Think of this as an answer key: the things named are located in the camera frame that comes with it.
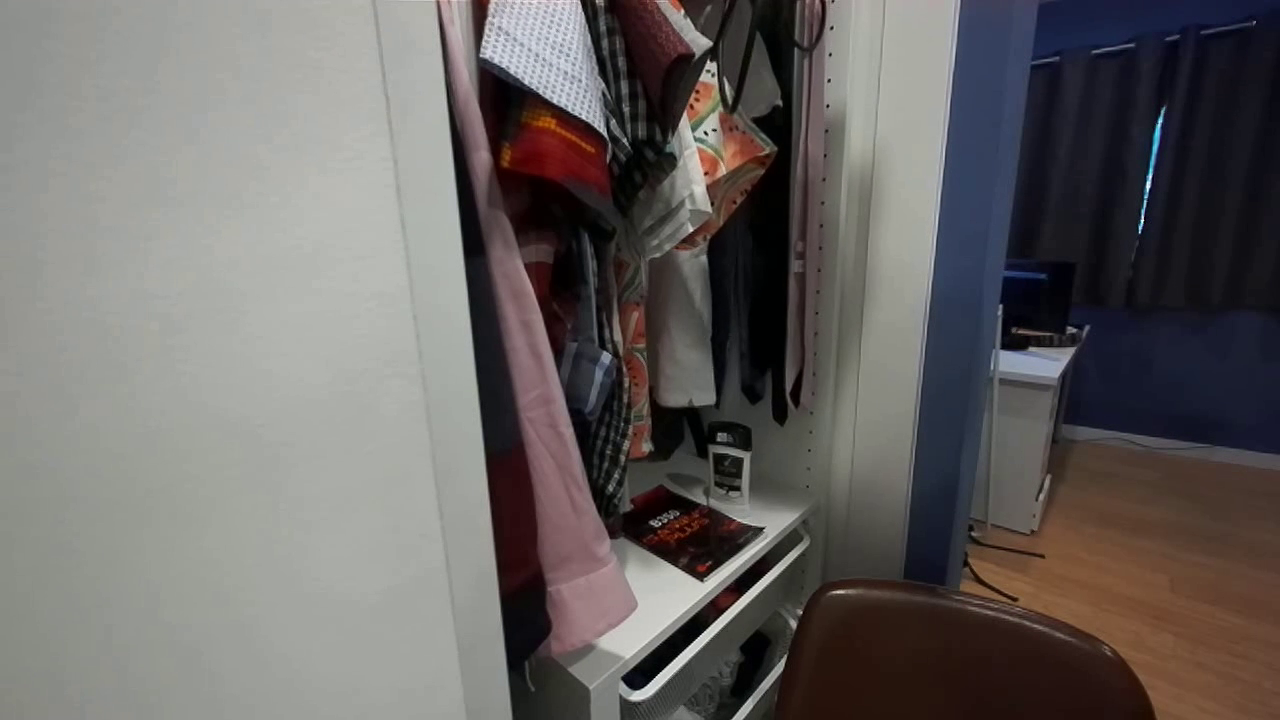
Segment white desk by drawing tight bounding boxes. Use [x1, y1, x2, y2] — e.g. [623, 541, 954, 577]
[967, 339, 1083, 541]

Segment dark window curtains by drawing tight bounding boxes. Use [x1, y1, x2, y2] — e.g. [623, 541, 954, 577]
[1010, 14, 1280, 320]

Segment dark plaid shirt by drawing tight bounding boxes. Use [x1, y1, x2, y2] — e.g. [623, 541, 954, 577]
[555, 0, 673, 526]

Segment white shirt with black trim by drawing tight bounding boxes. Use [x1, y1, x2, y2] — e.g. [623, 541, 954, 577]
[620, 110, 729, 415]

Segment large pink shirt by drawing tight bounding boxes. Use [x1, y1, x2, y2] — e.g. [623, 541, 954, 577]
[432, 0, 641, 663]

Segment white drawer unit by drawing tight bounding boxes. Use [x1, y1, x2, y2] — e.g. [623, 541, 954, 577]
[514, 455, 822, 720]

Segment red and black booklet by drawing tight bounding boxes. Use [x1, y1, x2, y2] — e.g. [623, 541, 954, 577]
[616, 478, 769, 582]

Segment orange floral shirt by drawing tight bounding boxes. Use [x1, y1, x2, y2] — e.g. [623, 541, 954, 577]
[613, 59, 781, 462]

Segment narrow pale pink garment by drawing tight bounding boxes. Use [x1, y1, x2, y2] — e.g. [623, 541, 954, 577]
[781, 0, 838, 412]

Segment brown wooden chair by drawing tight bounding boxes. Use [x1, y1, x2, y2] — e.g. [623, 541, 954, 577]
[773, 577, 1161, 720]

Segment dark red shirt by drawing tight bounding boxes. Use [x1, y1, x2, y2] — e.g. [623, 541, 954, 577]
[605, 0, 700, 102]

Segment black computer monitor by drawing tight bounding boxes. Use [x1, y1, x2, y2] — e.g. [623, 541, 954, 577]
[999, 257, 1081, 351]

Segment white closet door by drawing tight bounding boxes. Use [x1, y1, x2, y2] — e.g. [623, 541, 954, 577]
[0, 0, 520, 720]

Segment white dotted shirt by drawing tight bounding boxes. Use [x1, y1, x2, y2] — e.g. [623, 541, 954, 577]
[478, 0, 613, 141]

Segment black floor cable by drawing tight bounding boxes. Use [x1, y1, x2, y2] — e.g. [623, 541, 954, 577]
[965, 522, 1054, 606]

